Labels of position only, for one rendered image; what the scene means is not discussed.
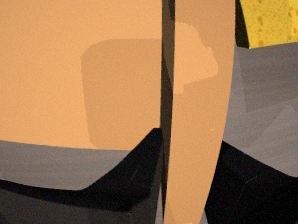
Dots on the yellow sponge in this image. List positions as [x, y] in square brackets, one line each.
[260, 23]

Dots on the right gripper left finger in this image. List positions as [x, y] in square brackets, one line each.
[127, 194]

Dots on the orange tray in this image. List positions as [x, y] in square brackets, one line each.
[101, 74]

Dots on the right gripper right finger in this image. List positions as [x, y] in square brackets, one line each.
[247, 191]

